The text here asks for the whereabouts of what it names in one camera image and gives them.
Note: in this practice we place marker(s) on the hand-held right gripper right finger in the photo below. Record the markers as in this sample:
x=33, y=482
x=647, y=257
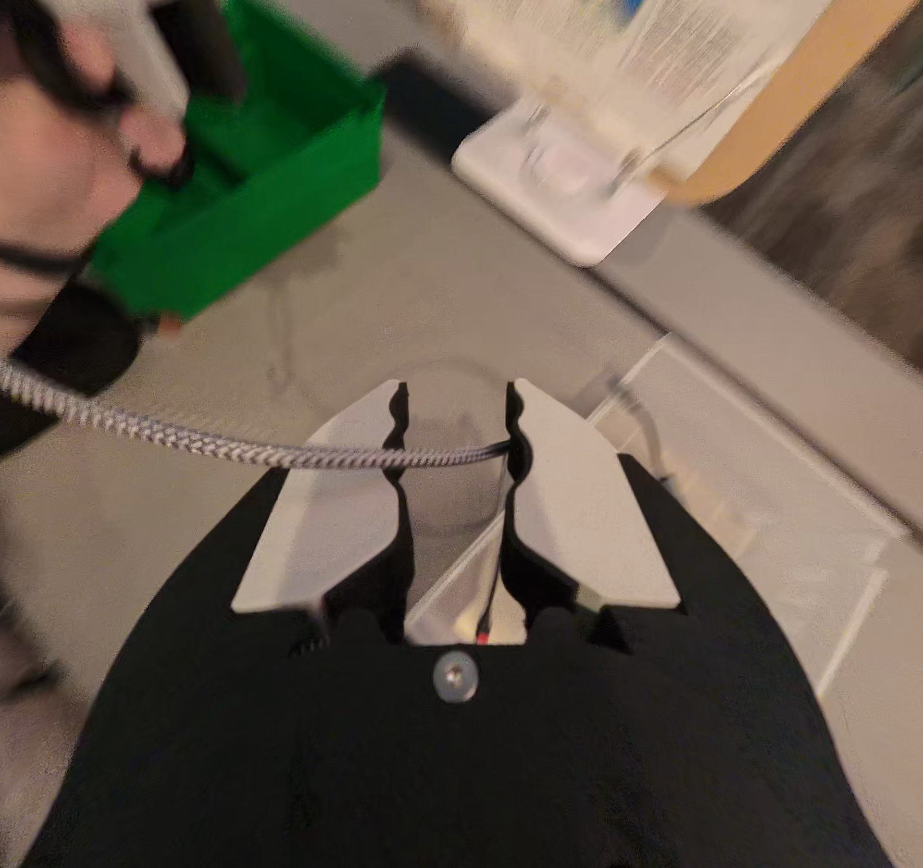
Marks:
x=591, y=522

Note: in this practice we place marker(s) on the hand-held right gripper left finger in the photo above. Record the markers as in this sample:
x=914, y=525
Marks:
x=324, y=522

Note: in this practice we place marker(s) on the clear plastic bin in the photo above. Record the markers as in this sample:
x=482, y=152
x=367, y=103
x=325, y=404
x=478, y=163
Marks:
x=757, y=464

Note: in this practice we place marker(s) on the green plastic bin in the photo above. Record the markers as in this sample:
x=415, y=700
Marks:
x=274, y=197

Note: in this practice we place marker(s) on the person's left hand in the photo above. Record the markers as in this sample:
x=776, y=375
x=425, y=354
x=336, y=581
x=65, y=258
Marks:
x=50, y=161

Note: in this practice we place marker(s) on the white board stand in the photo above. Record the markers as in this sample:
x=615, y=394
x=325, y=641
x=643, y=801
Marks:
x=577, y=226

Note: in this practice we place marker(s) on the printed instruction sheet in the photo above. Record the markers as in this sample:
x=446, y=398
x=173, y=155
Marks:
x=649, y=32

